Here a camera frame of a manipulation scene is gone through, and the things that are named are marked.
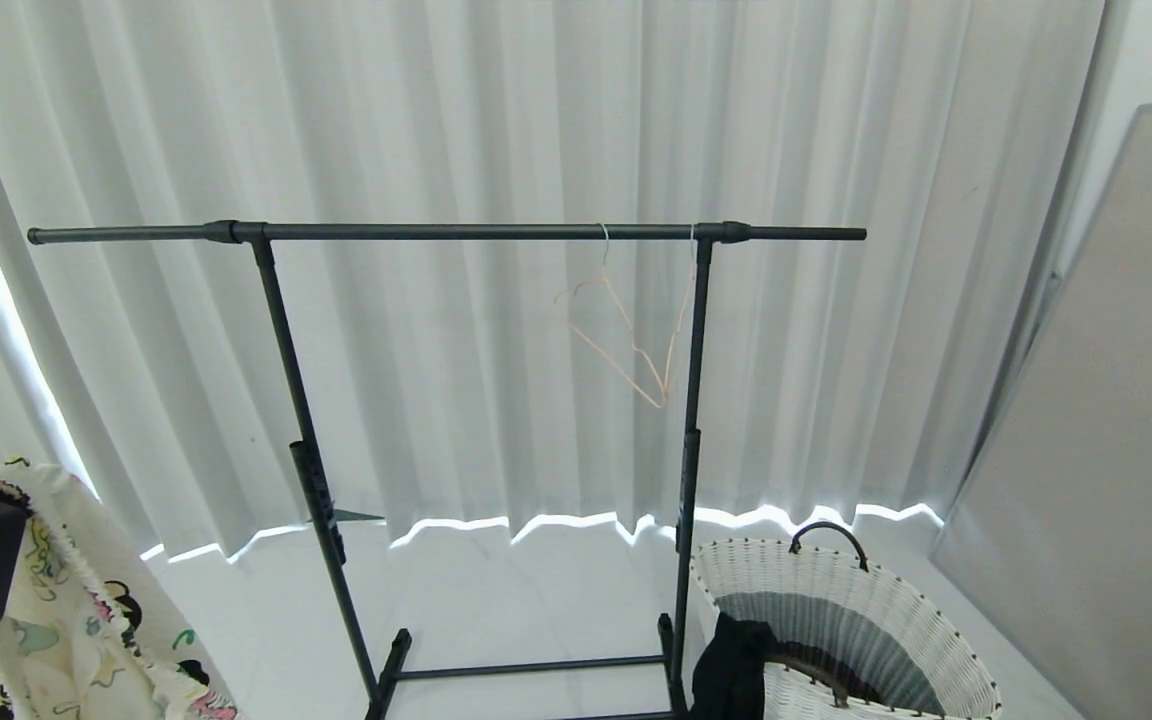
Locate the pink clothes hanger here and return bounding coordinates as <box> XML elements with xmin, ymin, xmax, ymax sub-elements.
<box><xmin>554</xmin><ymin>225</ymin><xmax>667</xmax><ymax>409</ymax></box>
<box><xmin>661</xmin><ymin>225</ymin><xmax>699</xmax><ymax>406</ymax></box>

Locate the white laundry basket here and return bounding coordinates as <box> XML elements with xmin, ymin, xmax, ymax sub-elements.
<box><xmin>688</xmin><ymin>520</ymin><xmax>1002</xmax><ymax>720</ymax></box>

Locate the black clothes rack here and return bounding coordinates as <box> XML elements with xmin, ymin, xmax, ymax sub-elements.
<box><xmin>26</xmin><ymin>220</ymin><xmax>867</xmax><ymax>720</ymax></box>

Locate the cream printed garment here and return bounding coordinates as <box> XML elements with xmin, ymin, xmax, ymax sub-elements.
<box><xmin>0</xmin><ymin>458</ymin><xmax>237</xmax><ymax>720</ymax></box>

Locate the black garment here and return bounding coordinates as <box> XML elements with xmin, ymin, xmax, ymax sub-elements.
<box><xmin>688</xmin><ymin>612</ymin><xmax>782</xmax><ymax>720</ymax></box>

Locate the white curtain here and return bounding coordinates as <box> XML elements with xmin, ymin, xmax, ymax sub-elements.
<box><xmin>0</xmin><ymin>0</ymin><xmax>1107</xmax><ymax>563</ymax></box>

